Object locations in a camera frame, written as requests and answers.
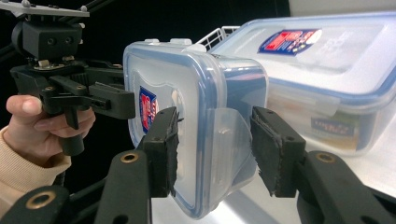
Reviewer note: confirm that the small clear food container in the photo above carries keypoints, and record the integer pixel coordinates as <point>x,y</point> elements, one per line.
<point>205,93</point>

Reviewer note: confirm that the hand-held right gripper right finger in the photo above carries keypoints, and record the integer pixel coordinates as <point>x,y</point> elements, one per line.
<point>280,149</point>

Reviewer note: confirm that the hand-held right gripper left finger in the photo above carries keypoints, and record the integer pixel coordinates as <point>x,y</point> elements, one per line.
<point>158,149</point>

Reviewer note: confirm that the large clear food container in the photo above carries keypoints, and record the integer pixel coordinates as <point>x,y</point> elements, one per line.
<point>342,71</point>

